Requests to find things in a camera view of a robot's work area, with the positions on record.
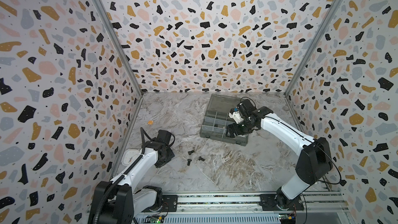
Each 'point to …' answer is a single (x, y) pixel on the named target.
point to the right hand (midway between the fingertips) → (230, 130)
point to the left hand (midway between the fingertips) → (169, 156)
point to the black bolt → (201, 158)
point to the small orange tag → (150, 122)
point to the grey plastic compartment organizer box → (216, 119)
